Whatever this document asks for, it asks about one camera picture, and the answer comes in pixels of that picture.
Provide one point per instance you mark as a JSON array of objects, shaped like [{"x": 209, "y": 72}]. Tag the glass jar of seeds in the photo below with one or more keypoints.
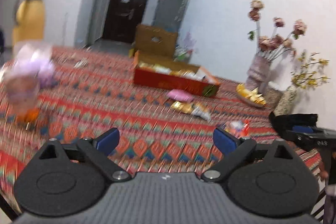
[{"x": 272, "y": 94}]

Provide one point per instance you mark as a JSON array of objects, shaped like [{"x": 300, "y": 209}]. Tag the red cardboard snack box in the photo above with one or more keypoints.
[{"x": 163, "y": 73}]

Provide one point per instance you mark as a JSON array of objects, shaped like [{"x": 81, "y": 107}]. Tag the patterned red tablecloth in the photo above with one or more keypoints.
[{"x": 154, "y": 137}]

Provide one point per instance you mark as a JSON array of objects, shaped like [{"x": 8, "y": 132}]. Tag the grey refrigerator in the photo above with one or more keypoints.
[{"x": 169, "y": 14}]

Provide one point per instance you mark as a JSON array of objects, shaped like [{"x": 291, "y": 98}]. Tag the dried pink rose bouquet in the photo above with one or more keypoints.
[{"x": 272, "y": 47}]

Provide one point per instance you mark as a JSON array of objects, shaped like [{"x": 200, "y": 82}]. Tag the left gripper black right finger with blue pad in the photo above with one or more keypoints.
[{"x": 269, "y": 180}]

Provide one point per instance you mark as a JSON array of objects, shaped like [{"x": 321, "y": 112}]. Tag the dark brown entrance door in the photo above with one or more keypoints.
[{"x": 122, "y": 19}]

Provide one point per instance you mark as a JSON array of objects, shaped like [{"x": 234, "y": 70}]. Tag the pink textured vase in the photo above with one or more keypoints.
[{"x": 258, "y": 73}]

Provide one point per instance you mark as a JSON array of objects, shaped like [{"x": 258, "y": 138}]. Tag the pink snack packet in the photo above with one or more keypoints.
[{"x": 180, "y": 95}]

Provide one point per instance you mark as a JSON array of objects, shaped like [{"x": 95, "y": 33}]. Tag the speckled white vase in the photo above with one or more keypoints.
[{"x": 286, "y": 102}]

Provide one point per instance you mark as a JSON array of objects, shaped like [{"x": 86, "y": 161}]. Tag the clear plastic wrapper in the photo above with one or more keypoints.
[{"x": 80, "y": 64}]

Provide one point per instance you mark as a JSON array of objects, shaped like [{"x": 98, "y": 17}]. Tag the yellow flower branches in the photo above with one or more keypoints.
[{"x": 309, "y": 71}]

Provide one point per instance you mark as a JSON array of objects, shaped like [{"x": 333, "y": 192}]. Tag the plate of gold wrappers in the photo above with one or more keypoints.
[{"x": 251, "y": 97}]

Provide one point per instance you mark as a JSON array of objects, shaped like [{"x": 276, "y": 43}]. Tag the wire basket of items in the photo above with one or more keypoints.
[{"x": 183, "y": 54}]

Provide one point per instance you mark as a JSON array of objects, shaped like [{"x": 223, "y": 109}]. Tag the white gold snack packet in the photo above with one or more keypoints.
[{"x": 201, "y": 111}]

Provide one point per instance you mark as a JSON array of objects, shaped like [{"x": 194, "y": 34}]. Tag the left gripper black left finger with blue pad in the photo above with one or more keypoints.
[{"x": 65, "y": 179}]

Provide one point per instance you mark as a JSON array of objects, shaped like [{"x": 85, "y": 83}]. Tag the purple plastic bag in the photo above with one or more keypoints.
[{"x": 31, "y": 70}]

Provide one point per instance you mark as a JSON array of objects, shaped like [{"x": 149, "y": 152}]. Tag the brown wooden chair back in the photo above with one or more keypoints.
[{"x": 155, "y": 41}]

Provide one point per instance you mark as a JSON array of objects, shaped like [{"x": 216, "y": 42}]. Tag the orange red snack packet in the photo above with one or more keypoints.
[{"x": 237, "y": 129}]

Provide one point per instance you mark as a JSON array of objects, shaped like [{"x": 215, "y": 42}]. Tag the yellow wooden cabinet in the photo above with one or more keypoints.
[{"x": 29, "y": 20}]

